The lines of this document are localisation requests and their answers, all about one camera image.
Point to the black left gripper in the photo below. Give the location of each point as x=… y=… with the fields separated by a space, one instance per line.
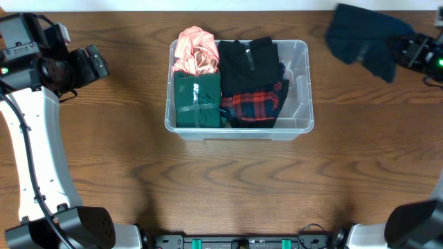
x=97 y=61

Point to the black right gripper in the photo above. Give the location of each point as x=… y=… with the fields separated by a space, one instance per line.
x=426 y=44

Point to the dark navy cloth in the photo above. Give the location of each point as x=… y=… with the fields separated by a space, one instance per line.
x=357 y=34

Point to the pink printed shirt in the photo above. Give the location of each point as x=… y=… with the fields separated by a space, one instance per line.
x=196 y=52

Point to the dark green shirt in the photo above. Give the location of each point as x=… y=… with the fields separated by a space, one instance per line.
x=197 y=100

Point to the black garment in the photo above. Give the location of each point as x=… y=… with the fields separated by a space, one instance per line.
x=256 y=124

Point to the black cloth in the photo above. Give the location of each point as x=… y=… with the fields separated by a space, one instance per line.
x=248 y=66

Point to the red navy plaid shirt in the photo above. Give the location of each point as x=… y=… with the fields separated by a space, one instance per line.
x=256 y=103

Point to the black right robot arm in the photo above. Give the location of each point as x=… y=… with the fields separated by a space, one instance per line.
x=415 y=225

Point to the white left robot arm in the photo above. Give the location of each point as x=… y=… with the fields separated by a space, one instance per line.
x=38 y=73

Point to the clear plastic storage bin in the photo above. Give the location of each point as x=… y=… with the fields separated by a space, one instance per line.
x=295 y=118

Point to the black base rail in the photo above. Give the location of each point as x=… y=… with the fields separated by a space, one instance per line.
x=309 y=241

